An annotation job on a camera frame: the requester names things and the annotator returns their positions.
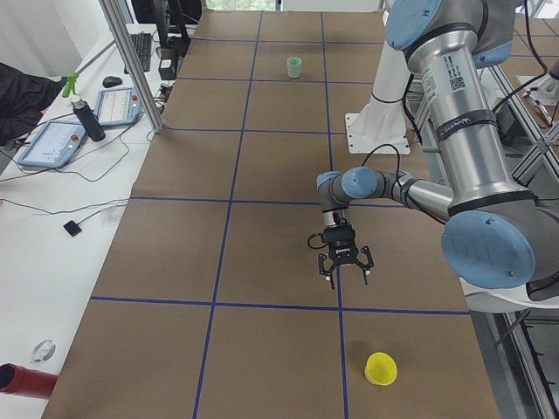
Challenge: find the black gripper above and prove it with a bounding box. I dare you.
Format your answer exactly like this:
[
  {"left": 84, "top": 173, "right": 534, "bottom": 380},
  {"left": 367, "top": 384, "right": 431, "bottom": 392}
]
[{"left": 317, "top": 225, "right": 375, "bottom": 290}]

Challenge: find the yellow plastic cup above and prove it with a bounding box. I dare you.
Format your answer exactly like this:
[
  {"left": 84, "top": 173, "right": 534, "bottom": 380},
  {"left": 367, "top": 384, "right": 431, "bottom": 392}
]
[{"left": 363, "top": 352, "right": 397, "bottom": 386}]

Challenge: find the aluminium frame post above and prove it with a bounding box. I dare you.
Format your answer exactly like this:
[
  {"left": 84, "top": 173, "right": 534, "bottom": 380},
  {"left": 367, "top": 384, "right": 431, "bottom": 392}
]
[{"left": 99, "top": 0, "right": 163, "bottom": 134}]

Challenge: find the green plastic cup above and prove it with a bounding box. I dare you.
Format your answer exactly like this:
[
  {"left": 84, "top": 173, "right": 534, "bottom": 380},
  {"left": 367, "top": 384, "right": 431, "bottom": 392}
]
[{"left": 286, "top": 56, "right": 302, "bottom": 79}]

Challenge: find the small black square device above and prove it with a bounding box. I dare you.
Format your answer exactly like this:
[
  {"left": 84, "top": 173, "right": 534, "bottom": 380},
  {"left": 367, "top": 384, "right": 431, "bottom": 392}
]
[{"left": 63, "top": 220, "right": 82, "bottom": 237}]

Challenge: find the blue teach pendant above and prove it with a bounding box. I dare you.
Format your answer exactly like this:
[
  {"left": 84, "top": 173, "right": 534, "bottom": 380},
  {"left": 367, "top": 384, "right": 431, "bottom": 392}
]
[
  {"left": 94, "top": 87, "right": 142, "bottom": 127},
  {"left": 17, "top": 121, "right": 86, "bottom": 168}
]

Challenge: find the blue teach pendant far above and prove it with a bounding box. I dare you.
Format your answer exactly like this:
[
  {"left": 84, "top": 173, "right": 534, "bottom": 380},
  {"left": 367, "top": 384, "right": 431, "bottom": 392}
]
[{"left": 94, "top": 87, "right": 142, "bottom": 127}]

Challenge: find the blue teach pendant near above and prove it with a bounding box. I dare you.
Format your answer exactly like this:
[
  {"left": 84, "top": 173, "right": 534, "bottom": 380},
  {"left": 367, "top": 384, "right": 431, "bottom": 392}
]
[{"left": 17, "top": 121, "right": 86, "bottom": 168}]

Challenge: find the clear tape roll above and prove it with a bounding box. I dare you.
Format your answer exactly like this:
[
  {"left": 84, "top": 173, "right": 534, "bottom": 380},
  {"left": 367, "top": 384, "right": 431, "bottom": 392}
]
[{"left": 30, "top": 340, "right": 56, "bottom": 364}]

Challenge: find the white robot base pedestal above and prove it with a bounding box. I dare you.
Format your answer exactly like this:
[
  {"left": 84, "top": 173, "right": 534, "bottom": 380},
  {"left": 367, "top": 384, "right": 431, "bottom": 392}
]
[{"left": 345, "top": 44, "right": 411, "bottom": 155}]

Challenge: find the black keyboard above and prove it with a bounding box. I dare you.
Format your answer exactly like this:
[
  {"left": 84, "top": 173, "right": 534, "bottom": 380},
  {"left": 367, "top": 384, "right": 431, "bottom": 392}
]
[{"left": 129, "top": 32, "right": 152, "bottom": 72}]

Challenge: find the red cylinder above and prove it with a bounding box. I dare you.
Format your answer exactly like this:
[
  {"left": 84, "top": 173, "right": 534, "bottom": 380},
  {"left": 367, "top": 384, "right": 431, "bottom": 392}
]
[{"left": 1, "top": 363, "right": 59, "bottom": 400}]

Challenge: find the black computer mouse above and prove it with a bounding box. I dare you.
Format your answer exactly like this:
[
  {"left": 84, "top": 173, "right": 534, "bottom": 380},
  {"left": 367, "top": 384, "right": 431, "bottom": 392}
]
[{"left": 102, "top": 76, "right": 122, "bottom": 88}]

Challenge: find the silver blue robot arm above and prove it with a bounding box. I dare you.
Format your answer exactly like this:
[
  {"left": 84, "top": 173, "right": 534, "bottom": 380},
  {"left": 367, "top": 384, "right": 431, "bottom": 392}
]
[{"left": 316, "top": 1, "right": 558, "bottom": 313}]

